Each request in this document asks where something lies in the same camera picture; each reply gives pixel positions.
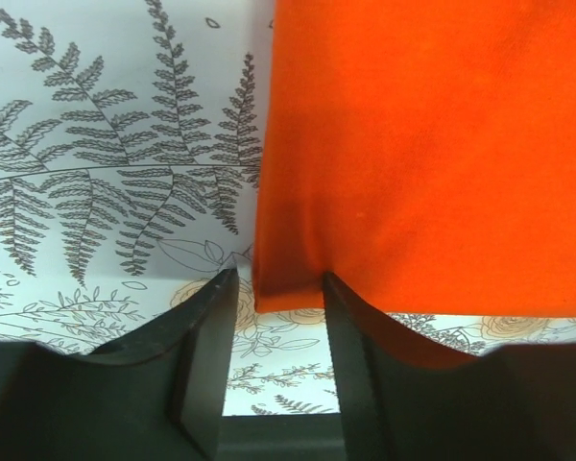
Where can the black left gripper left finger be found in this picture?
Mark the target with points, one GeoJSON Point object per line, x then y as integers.
{"type": "Point", "coordinates": [155, 393]}

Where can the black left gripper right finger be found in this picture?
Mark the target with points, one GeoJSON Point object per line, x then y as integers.
{"type": "Point", "coordinates": [403, 396]}

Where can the orange t shirt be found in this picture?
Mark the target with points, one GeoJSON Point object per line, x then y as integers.
{"type": "Point", "coordinates": [425, 153]}

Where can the floral patterned table mat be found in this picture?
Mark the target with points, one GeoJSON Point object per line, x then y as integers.
{"type": "Point", "coordinates": [131, 143]}

